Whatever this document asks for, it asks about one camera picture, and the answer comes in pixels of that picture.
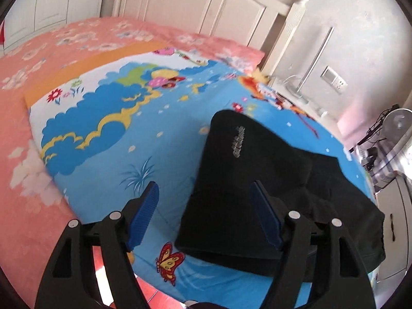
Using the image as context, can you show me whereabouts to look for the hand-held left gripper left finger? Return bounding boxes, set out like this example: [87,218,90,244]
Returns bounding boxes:
[34,180,160,309]

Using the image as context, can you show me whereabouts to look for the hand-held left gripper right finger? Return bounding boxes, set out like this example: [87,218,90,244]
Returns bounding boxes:
[250,180,377,309]

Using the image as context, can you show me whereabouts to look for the black pants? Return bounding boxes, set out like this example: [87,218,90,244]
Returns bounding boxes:
[175,109,387,280]

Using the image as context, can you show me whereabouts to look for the cartoon printed blanket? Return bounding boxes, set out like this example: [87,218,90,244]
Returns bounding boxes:
[24,40,379,309]

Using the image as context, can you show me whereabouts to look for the person's dark trouser leg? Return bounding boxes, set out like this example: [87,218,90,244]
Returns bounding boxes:
[185,300,226,309]

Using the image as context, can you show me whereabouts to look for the white nightstand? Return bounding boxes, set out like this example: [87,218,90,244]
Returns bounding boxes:
[267,75,338,126]

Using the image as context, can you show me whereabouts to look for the pink floral bedsheet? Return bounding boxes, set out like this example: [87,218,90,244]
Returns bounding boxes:
[0,18,266,297]

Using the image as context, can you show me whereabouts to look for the white drawer cabinet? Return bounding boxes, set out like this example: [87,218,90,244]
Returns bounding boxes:
[375,170,410,284]

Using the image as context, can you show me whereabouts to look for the silver round fan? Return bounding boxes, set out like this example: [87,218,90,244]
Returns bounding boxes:
[357,105,412,145]

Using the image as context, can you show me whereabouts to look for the silver desk lamp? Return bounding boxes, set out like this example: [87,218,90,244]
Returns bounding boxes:
[288,26,335,99]

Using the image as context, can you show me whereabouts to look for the white wooden headboard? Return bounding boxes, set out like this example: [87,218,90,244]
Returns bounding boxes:
[113,0,310,74]

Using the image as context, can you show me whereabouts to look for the white wardrobe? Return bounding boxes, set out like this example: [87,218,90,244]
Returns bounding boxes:
[3,0,108,49]

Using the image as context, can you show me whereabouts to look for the grey wall socket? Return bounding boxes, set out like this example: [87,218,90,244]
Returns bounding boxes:
[321,66,348,95]

